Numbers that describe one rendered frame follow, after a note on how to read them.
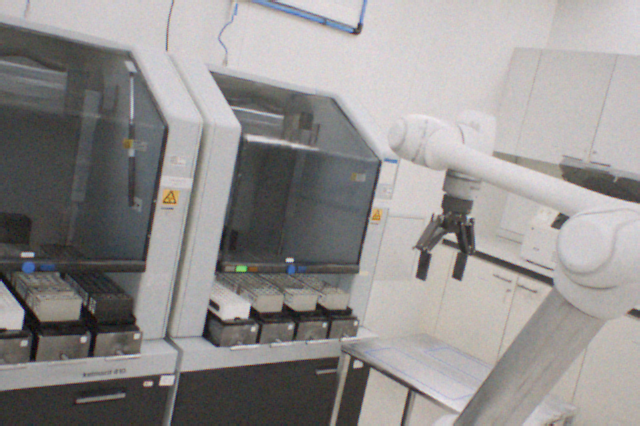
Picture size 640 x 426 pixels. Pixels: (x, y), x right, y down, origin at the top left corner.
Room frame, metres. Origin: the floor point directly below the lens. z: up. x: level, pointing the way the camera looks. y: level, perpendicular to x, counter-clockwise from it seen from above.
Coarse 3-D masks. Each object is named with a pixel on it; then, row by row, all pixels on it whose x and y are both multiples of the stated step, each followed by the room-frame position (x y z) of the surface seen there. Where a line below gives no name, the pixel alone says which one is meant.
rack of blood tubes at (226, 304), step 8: (216, 288) 2.24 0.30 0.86; (224, 288) 2.26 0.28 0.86; (216, 296) 2.15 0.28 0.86; (224, 296) 2.17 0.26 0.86; (232, 296) 2.19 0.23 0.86; (208, 304) 2.22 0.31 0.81; (216, 304) 2.24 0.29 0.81; (224, 304) 2.08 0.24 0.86; (232, 304) 2.10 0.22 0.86; (240, 304) 2.12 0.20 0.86; (248, 304) 2.13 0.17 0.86; (216, 312) 2.11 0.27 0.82; (224, 312) 2.08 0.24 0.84; (232, 312) 2.10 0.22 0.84; (240, 312) 2.12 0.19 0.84; (248, 312) 2.14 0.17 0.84
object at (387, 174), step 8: (384, 160) 2.50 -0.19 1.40; (392, 160) 2.53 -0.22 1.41; (384, 168) 2.51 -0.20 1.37; (392, 168) 2.54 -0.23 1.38; (384, 176) 2.52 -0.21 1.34; (392, 176) 2.54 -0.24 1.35; (384, 192) 2.53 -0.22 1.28; (376, 216) 2.52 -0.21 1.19; (376, 224) 2.53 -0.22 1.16; (360, 272) 2.51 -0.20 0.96
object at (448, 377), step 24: (408, 336) 2.30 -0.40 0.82; (432, 336) 2.36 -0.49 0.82; (360, 360) 2.00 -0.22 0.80; (384, 360) 2.00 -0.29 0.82; (408, 360) 2.05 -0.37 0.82; (432, 360) 2.10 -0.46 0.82; (456, 360) 2.15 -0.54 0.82; (480, 360) 2.20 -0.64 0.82; (336, 384) 2.06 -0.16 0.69; (408, 384) 1.86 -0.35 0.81; (432, 384) 1.89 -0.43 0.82; (456, 384) 1.93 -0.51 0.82; (480, 384) 1.97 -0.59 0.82; (336, 408) 2.05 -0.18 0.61; (408, 408) 2.35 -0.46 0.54; (456, 408) 1.75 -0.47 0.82; (552, 408) 1.91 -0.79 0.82; (576, 408) 1.95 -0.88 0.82
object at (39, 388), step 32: (64, 32) 2.19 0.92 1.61; (160, 64) 2.16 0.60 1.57; (160, 96) 2.01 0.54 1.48; (192, 128) 1.99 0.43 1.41; (192, 160) 2.01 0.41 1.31; (160, 192) 1.95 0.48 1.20; (160, 224) 1.96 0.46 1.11; (160, 256) 1.97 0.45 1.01; (128, 288) 2.00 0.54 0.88; (160, 288) 1.98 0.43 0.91; (160, 320) 2.00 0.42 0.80; (32, 352) 1.73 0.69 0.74; (160, 352) 1.91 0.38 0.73; (0, 384) 1.63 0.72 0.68; (32, 384) 1.68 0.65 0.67; (64, 384) 1.74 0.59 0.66; (96, 384) 1.79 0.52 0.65; (128, 384) 1.85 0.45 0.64; (0, 416) 1.64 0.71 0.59; (32, 416) 1.69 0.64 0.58; (64, 416) 1.75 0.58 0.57; (96, 416) 1.80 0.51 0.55; (128, 416) 1.87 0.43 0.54; (160, 416) 1.93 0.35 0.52
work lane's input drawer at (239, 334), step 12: (204, 324) 2.12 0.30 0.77; (216, 324) 2.07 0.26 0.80; (228, 324) 2.06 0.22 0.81; (240, 324) 2.08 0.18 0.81; (252, 324) 2.11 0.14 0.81; (216, 336) 2.06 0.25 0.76; (228, 336) 2.05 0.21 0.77; (240, 336) 2.08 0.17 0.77; (252, 336) 2.11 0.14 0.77; (240, 348) 2.04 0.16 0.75; (252, 348) 2.07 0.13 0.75
